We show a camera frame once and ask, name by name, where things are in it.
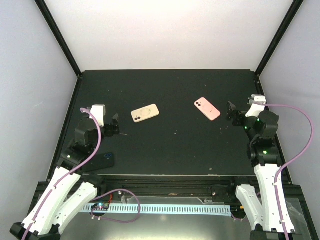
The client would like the light blue slotted cable duct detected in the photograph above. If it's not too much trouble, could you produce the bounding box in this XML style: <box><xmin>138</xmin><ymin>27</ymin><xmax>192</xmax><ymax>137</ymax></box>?
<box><xmin>80</xmin><ymin>203</ymin><xmax>232</xmax><ymax>217</ymax></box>

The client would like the pink cased phone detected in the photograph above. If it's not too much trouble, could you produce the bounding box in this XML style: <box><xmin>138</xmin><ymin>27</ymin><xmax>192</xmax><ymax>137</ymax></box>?
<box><xmin>194</xmin><ymin>97</ymin><xmax>221</xmax><ymax>121</ymax></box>

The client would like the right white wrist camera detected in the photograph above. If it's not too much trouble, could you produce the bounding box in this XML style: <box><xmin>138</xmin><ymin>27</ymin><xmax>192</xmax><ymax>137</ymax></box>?
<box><xmin>245</xmin><ymin>94</ymin><xmax>267</xmax><ymax>118</ymax></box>

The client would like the left black frame post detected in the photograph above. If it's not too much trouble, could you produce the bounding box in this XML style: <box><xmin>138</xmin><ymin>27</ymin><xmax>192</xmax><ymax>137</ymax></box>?
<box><xmin>35</xmin><ymin>0</ymin><xmax>82</xmax><ymax>77</ymax></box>

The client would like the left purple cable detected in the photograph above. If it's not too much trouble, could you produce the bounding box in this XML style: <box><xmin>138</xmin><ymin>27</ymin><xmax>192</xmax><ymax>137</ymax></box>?
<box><xmin>21</xmin><ymin>107</ymin><xmax>103</xmax><ymax>240</ymax></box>

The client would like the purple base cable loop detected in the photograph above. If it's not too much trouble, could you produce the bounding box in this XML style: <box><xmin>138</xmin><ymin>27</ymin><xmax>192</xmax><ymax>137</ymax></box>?
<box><xmin>89</xmin><ymin>188</ymin><xmax>141</xmax><ymax>223</ymax></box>

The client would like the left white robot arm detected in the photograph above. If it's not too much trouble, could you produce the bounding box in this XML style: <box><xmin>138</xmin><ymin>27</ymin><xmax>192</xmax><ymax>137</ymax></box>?
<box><xmin>9</xmin><ymin>108</ymin><xmax>120</xmax><ymax>240</ymax></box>

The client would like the beige cased phone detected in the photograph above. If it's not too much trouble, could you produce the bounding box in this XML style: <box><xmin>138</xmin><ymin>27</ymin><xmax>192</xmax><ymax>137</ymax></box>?
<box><xmin>131</xmin><ymin>104</ymin><xmax>160</xmax><ymax>123</ymax></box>

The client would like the small electronics board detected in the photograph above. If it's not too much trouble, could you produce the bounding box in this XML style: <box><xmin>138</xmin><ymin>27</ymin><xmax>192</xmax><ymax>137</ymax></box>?
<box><xmin>91</xmin><ymin>203</ymin><xmax>110</xmax><ymax>212</ymax></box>

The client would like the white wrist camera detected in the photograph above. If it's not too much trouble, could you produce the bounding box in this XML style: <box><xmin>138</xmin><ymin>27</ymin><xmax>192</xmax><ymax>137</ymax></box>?
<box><xmin>90</xmin><ymin>104</ymin><xmax>106</xmax><ymax>127</ymax></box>
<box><xmin>245</xmin><ymin>94</ymin><xmax>267</xmax><ymax>118</ymax></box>

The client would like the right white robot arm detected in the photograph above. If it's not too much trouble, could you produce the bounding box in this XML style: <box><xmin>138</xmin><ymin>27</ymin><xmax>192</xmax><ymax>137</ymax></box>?
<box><xmin>227</xmin><ymin>102</ymin><xmax>303</xmax><ymax>240</ymax></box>

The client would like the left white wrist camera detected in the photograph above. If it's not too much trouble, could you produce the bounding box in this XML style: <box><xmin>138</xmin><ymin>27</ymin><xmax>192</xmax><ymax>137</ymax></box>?
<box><xmin>90</xmin><ymin>104</ymin><xmax>106</xmax><ymax>127</ymax></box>

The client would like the right black frame post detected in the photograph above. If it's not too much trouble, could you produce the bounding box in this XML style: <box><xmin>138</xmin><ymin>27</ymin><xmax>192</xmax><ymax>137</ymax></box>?
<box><xmin>254</xmin><ymin>0</ymin><xmax>306</xmax><ymax>76</ymax></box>

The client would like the black frame post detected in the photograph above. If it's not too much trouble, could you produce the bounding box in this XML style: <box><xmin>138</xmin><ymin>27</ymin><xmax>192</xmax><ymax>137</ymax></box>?
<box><xmin>35</xmin><ymin>0</ymin><xmax>82</xmax><ymax>77</ymax></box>
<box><xmin>254</xmin><ymin>0</ymin><xmax>306</xmax><ymax>76</ymax></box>

